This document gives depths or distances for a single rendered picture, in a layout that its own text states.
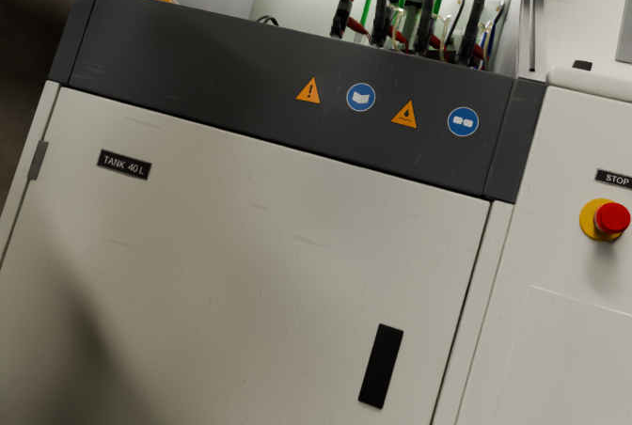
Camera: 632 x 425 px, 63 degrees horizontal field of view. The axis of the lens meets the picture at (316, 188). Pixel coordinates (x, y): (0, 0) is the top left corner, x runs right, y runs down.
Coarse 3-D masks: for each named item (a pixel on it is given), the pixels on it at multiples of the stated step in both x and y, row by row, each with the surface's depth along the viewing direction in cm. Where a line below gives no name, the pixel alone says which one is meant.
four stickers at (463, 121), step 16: (304, 80) 70; (320, 80) 70; (352, 80) 69; (304, 96) 70; (320, 96) 70; (352, 96) 69; (368, 96) 68; (400, 96) 68; (368, 112) 68; (400, 112) 67; (416, 112) 67; (464, 112) 66; (480, 112) 66; (416, 128) 67; (448, 128) 66; (464, 128) 66
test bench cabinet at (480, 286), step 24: (48, 96) 77; (48, 120) 77; (192, 120) 75; (24, 168) 77; (24, 192) 77; (456, 192) 67; (504, 216) 64; (0, 240) 76; (504, 240) 63; (0, 264) 76; (480, 264) 64; (480, 288) 63; (480, 312) 63; (456, 336) 64; (456, 360) 63; (456, 384) 62; (456, 408) 62
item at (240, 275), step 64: (64, 128) 76; (128, 128) 74; (192, 128) 73; (64, 192) 75; (128, 192) 73; (192, 192) 71; (256, 192) 70; (320, 192) 68; (384, 192) 67; (448, 192) 65; (64, 256) 74; (128, 256) 72; (192, 256) 70; (256, 256) 69; (320, 256) 67; (384, 256) 66; (448, 256) 64; (0, 320) 75; (64, 320) 73; (128, 320) 71; (192, 320) 69; (256, 320) 68; (320, 320) 66; (384, 320) 65; (448, 320) 63; (0, 384) 73; (64, 384) 72; (128, 384) 70; (192, 384) 68; (256, 384) 67; (320, 384) 65; (384, 384) 64
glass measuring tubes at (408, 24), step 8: (392, 0) 123; (408, 0) 121; (416, 0) 120; (408, 8) 122; (416, 8) 121; (392, 16) 122; (408, 16) 121; (416, 16) 123; (400, 24) 123; (408, 24) 121; (416, 24) 123; (408, 32) 121; (416, 32) 122; (368, 40) 124; (408, 40) 122; (392, 48) 123; (400, 48) 120
